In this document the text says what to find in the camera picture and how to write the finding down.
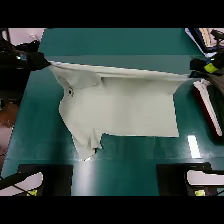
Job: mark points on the red garment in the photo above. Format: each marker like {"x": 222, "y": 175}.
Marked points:
{"x": 207, "y": 116}

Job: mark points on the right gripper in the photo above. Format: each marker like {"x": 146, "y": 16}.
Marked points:
{"x": 200, "y": 65}

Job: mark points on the heap of clothes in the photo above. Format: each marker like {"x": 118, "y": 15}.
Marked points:
{"x": 200, "y": 38}

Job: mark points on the dark green garment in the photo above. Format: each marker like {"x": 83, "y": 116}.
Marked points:
{"x": 218, "y": 110}

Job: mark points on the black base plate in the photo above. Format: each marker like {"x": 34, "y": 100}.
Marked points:
{"x": 170, "y": 180}
{"x": 56, "y": 180}

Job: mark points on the white T-shirt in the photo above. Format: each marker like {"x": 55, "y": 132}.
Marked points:
{"x": 133, "y": 106}

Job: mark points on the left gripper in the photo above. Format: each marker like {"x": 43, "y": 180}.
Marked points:
{"x": 38, "y": 61}

